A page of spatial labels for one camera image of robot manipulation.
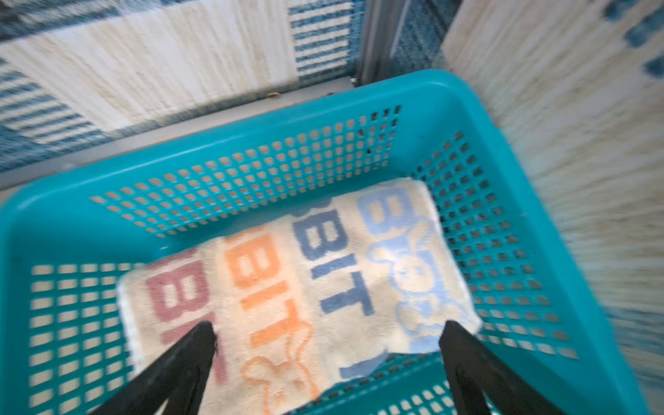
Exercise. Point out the orange rabbit towel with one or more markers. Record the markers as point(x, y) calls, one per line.
point(302, 303)

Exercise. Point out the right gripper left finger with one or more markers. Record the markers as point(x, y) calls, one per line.
point(175, 382)

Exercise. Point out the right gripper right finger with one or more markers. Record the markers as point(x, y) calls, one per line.
point(478, 378)

